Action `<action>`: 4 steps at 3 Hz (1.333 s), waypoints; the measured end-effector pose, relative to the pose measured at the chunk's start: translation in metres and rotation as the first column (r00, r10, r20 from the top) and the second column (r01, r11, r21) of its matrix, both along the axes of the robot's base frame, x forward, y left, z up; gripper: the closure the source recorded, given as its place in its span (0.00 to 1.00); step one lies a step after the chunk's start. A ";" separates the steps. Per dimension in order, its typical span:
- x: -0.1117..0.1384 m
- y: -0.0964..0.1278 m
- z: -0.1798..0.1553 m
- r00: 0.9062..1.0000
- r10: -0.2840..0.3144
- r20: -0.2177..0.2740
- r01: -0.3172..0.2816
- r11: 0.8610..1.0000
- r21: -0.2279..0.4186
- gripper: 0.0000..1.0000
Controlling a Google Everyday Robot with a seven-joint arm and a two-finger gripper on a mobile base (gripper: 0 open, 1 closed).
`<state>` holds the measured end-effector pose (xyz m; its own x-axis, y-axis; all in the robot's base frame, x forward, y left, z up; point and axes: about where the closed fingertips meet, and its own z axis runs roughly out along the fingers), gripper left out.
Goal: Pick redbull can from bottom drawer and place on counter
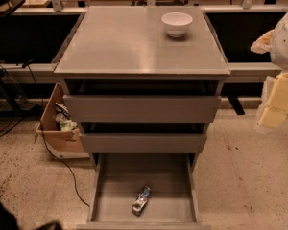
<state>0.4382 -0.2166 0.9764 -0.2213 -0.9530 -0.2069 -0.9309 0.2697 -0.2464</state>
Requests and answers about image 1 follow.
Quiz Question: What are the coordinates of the redbull can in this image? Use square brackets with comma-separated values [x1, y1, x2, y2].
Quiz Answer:
[132, 186, 151, 216]

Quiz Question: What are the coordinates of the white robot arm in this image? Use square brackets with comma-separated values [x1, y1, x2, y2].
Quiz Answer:
[251, 12, 288, 133]

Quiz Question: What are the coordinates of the grey top drawer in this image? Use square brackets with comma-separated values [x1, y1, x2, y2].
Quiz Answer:
[63, 95, 221, 123]

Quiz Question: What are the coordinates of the white ceramic bowl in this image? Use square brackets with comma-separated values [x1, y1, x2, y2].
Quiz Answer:
[161, 12, 193, 37]

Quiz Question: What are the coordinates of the grey drawer cabinet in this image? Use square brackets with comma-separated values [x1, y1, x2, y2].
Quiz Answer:
[53, 5, 231, 165]

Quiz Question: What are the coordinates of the grey open bottom drawer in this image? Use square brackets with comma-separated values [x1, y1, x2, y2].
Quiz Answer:
[76, 153, 211, 230]

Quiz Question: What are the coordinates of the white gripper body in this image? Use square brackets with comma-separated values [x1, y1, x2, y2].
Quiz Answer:
[262, 70, 288, 113]

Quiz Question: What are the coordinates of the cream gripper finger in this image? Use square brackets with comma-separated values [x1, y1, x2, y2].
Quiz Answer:
[251, 30, 274, 54]
[255, 105, 287, 134]

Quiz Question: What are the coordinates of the brown cardboard box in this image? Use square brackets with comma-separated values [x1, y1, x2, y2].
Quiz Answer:
[36, 83, 84, 154]

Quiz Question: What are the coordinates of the black floor cable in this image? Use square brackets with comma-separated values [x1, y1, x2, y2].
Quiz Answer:
[37, 122, 91, 208]

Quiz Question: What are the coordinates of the grey middle drawer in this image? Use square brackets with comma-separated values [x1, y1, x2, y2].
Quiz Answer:
[80, 133, 206, 153]

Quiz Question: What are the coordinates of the crumpled green white trash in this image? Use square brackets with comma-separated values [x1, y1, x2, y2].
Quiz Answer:
[55, 103, 77, 131]

